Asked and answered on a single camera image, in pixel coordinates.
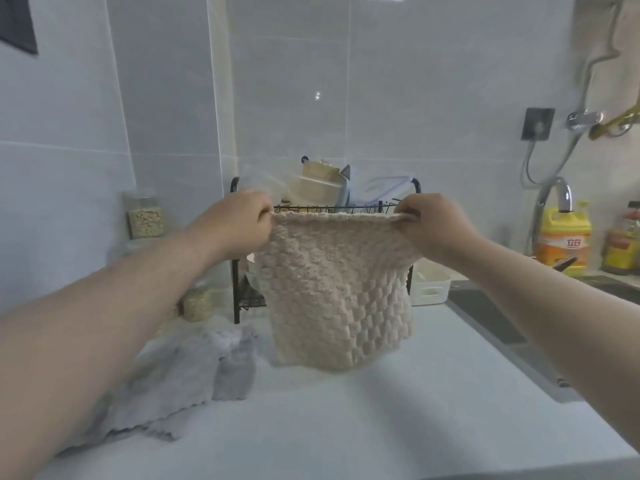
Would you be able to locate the grey corrugated pipe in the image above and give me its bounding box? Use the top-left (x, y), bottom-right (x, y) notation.
top-left (577, 0), bottom-right (623, 113)

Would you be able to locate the beige fluffy towel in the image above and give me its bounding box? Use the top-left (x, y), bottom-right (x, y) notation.
top-left (247, 207), bottom-right (421, 371)

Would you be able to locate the chrome kitchen faucet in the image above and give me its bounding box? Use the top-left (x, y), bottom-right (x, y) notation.
top-left (525, 177), bottom-right (579, 271)

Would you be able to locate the black wall socket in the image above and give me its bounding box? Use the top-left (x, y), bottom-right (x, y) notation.
top-left (521, 107), bottom-right (556, 141)

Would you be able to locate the person's right hand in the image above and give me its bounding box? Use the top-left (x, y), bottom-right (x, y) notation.
top-left (395, 192), bottom-right (485, 269)

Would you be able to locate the white plastic basket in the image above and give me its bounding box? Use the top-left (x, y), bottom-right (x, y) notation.
top-left (409, 257), bottom-right (451, 307)

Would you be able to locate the grey power cable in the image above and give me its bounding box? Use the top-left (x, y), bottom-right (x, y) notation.
top-left (519, 138), bottom-right (539, 188)

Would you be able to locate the grey wall cabinet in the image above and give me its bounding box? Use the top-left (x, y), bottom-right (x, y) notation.
top-left (0, 0), bottom-right (39, 57)

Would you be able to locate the chrome water valve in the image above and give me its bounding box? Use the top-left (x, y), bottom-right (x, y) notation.
top-left (565, 109), bottom-right (605, 131)

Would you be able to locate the yellow detergent bottle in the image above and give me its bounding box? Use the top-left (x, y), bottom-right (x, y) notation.
top-left (533, 199), bottom-right (593, 277)

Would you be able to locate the grey kitchen sink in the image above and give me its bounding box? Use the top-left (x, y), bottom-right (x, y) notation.
top-left (446, 274), bottom-right (640, 403)

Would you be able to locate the clear lid blue rim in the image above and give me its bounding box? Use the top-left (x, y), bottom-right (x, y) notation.
top-left (352, 175), bottom-right (416, 208)

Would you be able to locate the black wire dish rack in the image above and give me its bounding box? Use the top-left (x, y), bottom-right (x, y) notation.
top-left (229, 177), bottom-right (423, 325)

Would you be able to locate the grey fluffy towel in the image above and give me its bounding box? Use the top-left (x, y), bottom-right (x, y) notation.
top-left (57, 324), bottom-right (259, 458)

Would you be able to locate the grey braided faucet hose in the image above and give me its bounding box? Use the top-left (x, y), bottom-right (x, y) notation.
top-left (547, 129), bottom-right (583, 183)

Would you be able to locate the yellow gas hose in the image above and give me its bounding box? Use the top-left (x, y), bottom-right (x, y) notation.
top-left (589, 99), bottom-right (640, 141)

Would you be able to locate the sauce bottle yellow label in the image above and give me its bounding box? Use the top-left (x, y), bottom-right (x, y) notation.
top-left (601, 202), bottom-right (640, 275)

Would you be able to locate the person's right forearm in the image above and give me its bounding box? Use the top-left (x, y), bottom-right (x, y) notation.
top-left (449, 234), bottom-right (640, 453)

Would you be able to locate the person's left forearm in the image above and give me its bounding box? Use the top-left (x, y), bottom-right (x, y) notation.
top-left (0, 229), bottom-right (221, 480)

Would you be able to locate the person's left hand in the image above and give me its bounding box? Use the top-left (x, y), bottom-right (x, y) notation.
top-left (185, 190), bottom-right (275, 269)

